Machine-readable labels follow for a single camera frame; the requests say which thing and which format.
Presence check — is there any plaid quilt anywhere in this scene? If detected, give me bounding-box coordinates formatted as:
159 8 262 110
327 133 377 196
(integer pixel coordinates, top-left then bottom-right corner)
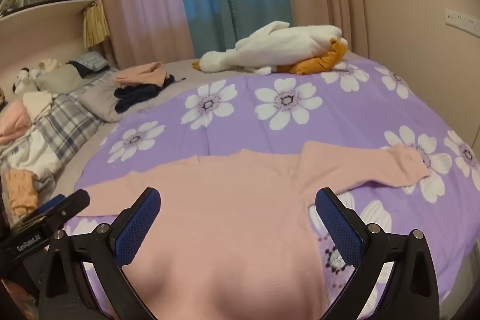
0 69 121 186

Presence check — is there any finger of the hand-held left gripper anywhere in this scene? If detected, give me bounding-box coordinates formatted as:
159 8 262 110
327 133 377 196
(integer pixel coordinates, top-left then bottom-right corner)
15 189 91 231

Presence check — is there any panda plush toy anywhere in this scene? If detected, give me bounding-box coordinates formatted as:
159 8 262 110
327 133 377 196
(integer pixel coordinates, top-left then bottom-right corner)
13 67 42 94

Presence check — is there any blue plaid pillow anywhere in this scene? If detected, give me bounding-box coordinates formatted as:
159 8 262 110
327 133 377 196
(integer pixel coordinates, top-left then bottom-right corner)
67 51 111 73

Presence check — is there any grey-green pillow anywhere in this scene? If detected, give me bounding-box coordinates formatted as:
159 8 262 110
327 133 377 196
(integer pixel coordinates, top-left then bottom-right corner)
35 63 87 94

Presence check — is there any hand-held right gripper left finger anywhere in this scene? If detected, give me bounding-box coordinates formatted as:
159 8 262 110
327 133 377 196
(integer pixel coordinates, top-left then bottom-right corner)
37 187 162 320

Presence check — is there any white wall socket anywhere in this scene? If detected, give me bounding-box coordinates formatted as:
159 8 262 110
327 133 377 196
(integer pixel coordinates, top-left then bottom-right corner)
444 8 480 34

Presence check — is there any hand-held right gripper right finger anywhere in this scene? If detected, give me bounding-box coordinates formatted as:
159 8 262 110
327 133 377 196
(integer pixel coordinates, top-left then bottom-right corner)
315 187 439 320

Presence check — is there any white printed cloth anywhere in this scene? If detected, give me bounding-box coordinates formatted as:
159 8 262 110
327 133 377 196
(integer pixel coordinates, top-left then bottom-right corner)
0 133 62 178

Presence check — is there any pink sweater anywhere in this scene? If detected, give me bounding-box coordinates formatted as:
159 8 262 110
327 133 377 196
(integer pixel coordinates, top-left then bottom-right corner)
75 141 432 320

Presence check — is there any purple floral blanket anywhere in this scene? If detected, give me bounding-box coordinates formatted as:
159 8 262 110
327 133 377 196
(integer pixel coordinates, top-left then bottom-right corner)
62 59 480 320

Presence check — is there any cream cloth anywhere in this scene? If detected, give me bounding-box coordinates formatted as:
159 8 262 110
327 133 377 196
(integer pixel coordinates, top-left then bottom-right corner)
22 91 55 118

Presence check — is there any straw tassel hanging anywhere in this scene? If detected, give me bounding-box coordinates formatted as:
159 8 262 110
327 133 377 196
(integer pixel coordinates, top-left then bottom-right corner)
82 0 110 49

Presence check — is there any dark navy garment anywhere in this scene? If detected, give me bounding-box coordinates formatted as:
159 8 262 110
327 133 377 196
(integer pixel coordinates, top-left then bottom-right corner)
113 74 177 114

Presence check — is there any pink cloth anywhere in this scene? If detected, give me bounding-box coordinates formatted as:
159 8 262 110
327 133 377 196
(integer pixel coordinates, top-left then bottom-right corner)
0 100 34 146

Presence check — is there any folded peach garment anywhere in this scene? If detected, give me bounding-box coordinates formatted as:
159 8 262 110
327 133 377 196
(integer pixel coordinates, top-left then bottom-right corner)
112 62 167 88

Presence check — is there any orange garment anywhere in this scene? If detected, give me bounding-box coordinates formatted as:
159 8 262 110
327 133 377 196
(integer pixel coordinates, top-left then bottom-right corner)
4 168 40 217

